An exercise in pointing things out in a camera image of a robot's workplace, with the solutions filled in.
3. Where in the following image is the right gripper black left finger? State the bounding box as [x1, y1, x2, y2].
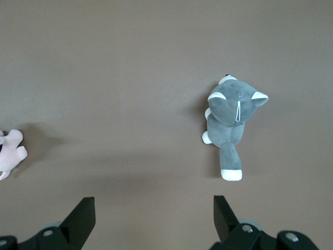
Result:
[0, 197, 96, 250]

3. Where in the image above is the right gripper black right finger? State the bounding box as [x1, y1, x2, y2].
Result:
[208, 195, 325, 250]

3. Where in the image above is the pale pink plush toy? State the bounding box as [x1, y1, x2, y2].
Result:
[0, 129, 28, 181]

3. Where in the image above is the grey and white cat plush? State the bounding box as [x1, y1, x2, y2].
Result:
[201, 74, 270, 182]

